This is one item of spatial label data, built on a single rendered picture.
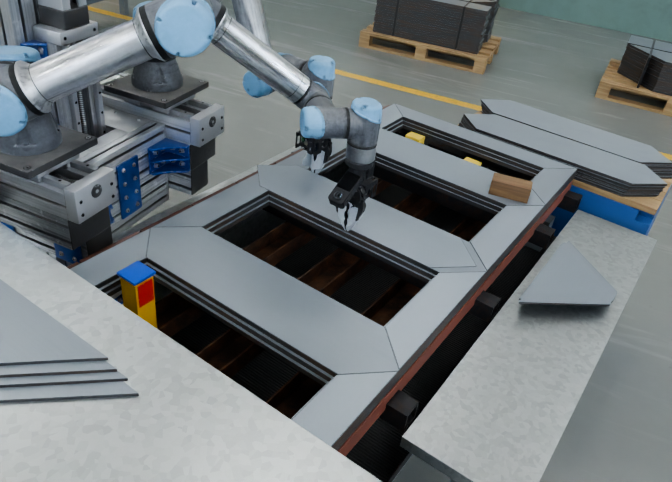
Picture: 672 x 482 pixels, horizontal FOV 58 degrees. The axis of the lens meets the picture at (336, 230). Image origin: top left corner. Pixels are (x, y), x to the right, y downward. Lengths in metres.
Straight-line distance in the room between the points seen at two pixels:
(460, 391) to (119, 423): 0.77
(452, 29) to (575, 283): 4.28
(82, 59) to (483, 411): 1.11
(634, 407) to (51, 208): 2.18
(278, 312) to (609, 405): 1.64
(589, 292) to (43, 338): 1.33
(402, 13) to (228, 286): 4.73
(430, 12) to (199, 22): 4.64
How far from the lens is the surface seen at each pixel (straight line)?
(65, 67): 1.39
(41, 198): 1.64
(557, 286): 1.75
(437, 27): 5.86
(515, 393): 1.46
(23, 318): 1.08
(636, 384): 2.83
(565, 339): 1.65
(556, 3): 8.43
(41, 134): 1.60
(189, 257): 1.52
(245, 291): 1.42
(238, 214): 1.71
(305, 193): 1.79
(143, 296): 1.44
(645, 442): 2.62
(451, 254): 1.63
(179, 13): 1.31
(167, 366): 0.99
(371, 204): 1.77
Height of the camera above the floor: 1.77
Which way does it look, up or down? 34 degrees down
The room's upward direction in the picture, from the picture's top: 7 degrees clockwise
